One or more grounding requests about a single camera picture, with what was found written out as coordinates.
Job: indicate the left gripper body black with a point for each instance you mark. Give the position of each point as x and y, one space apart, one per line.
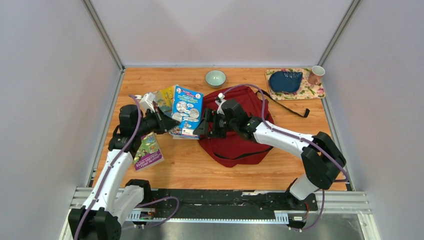
151 123

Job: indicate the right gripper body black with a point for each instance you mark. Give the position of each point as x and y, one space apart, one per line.
222 125

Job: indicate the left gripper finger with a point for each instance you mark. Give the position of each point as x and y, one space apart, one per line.
165 121
171 130

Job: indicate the blue comic paperback book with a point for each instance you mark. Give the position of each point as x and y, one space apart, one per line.
187 110

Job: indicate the dark red student backpack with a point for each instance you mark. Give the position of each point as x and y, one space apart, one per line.
233 150

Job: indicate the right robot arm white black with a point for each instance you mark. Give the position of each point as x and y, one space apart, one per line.
321 158

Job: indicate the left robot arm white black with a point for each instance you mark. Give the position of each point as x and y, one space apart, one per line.
112 172

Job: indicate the yellow teal cover book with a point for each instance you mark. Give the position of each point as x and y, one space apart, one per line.
164 100

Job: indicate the purple treehouse book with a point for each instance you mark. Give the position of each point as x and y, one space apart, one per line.
148 153

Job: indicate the pale green ceramic bowl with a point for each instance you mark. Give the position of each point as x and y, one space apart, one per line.
215 78

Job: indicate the dark blue leaf plate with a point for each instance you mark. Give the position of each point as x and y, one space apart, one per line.
285 81

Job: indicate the floral rectangular tray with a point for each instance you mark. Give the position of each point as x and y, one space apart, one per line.
306 91

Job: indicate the pink floral mug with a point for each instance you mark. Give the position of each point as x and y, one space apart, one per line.
315 75

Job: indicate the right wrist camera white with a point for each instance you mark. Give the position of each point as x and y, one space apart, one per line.
220 100

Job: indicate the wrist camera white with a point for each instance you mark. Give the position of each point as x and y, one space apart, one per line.
220 100
147 102

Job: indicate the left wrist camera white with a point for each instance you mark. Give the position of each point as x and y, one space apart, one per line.
147 102

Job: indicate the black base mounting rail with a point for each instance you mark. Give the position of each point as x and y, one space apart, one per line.
224 204

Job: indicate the aluminium frame rail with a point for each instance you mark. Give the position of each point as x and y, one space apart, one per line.
338 212

